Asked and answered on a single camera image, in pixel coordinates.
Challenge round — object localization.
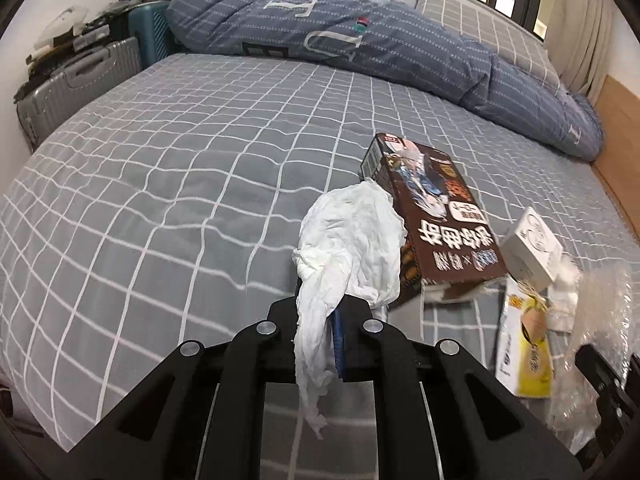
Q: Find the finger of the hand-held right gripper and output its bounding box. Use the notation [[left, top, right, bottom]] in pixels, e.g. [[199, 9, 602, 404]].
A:
[[574, 344, 633, 416], [570, 412, 613, 467]]

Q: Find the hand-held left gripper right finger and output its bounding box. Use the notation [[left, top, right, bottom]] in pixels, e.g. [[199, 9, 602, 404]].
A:
[[332, 294, 586, 480]]

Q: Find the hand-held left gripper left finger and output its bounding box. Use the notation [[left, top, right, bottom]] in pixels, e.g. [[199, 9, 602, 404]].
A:
[[67, 295, 301, 480]]

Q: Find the clear bubble wrap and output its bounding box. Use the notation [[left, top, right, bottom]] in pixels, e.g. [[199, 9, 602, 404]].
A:
[[547, 265, 640, 433]]

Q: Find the white and yellow snack packet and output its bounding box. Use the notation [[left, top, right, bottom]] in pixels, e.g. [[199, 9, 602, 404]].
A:
[[495, 277, 556, 401]]

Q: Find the white tissue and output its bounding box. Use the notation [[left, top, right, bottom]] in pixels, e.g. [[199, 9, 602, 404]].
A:
[[291, 181, 408, 433]]

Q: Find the small white cardboard box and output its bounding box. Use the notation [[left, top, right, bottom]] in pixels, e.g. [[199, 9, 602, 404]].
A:
[[499, 206, 566, 291]]

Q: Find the brown cardboard box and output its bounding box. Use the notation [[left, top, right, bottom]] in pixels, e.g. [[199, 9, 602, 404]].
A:
[[360, 132, 511, 311]]

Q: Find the wooden headboard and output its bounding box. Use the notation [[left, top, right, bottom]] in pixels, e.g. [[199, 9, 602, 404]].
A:
[[592, 74, 640, 238]]

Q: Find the blue striped duvet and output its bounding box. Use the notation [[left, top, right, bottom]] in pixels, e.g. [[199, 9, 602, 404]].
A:
[[166, 0, 605, 161]]

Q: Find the grey hard suitcase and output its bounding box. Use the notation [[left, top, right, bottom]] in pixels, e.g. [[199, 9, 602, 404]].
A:
[[15, 37, 143, 153]]

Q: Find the teal hard suitcase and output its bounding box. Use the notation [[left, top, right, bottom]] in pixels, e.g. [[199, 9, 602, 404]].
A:
[[127, 1, 183, 68]]

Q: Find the beige curtain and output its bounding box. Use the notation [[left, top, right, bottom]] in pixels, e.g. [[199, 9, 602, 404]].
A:
[[542, 0, 631, 106]]

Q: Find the grey checked pillow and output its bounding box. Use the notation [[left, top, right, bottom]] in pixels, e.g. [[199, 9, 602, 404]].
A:
[[415, 0, 568, 93]]

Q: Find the white plastic item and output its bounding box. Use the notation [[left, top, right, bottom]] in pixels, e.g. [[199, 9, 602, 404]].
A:
[[27, 5, 91, 53]]

